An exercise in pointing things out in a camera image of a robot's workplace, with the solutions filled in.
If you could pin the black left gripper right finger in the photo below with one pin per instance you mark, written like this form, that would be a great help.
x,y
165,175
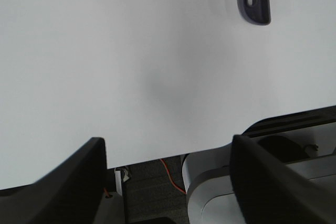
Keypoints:
x,y
268,191

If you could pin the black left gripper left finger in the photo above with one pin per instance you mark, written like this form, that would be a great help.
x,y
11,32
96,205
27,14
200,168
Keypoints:
x,y
74,192

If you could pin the white grey robot base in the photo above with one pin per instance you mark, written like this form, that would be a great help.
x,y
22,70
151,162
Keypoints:
x,y
303,141

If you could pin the white table leg bracket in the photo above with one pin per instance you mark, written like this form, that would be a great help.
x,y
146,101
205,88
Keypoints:
x,y
121,175

